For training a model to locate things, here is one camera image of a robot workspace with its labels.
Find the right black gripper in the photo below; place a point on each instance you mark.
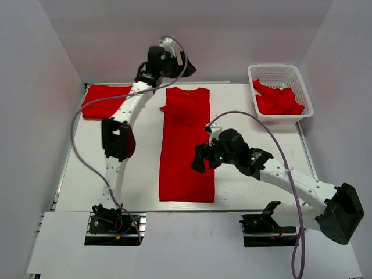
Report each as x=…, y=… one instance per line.
x=202, y=151

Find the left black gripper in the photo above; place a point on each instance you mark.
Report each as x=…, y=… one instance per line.
x=167, y=56

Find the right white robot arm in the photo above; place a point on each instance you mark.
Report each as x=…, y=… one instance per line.
x=335, y=211

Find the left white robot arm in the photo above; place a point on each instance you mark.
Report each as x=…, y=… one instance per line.
x=118, y=141

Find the red t shirts in basket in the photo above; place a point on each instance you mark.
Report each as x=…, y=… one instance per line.
x=276, y=101

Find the white plastic basket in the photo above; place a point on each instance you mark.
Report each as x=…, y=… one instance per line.
x=280, y=76

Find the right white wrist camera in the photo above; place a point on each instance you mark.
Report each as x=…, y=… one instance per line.
x=214, y=130

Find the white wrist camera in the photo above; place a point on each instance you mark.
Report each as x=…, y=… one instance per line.
x=214, y=130
x=168, y=43

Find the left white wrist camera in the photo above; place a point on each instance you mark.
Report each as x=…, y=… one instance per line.
x=168, y=43

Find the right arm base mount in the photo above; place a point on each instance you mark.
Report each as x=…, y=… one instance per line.
x=261, y=231

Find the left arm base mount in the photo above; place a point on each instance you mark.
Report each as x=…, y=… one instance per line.
x=123, y=233

